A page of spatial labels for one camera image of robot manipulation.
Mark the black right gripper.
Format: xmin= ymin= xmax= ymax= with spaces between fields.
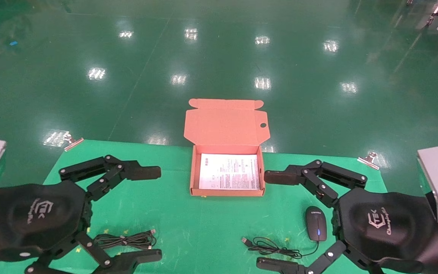
xmin=333 ymin=188 xmax=438 ymax=264

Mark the orange cardboard box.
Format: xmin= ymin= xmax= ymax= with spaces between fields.
xmin=184 ymin=99 xmax=271 ymax=197

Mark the white printed instruction sheet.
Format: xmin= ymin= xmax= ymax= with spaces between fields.
xmin=198 ymin=153 xmax=261 ymax=190

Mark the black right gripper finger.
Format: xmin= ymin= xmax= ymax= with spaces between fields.
xmin=264 ymin=160 xmax=368 ymax=208
xmin=256 ymin=240 xmax=379 ymax=274

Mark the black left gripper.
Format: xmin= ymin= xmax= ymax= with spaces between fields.
xmin=0 ymin=155 xmax=162 ymax=264

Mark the green table mat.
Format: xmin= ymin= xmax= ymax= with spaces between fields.
xmin=0 ymin=139 xmax=421 ymax=274

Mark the black wired mouse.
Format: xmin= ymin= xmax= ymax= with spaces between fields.
xmin=241 ymin=206 xmax=327 ymax=260

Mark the silver metal table clip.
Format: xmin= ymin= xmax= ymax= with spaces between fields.
xmin=357 ymin=152 xmax=380 ymax=170
xmin=64 ymin=133 xmax=84 ymax=151

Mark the black data cable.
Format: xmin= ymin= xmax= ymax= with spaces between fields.
xmin=94 ymin=229 xmax=157 ymax=250

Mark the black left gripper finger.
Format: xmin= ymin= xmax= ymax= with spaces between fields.
xmin=25 ymin=231 xmax=162 ymax=274

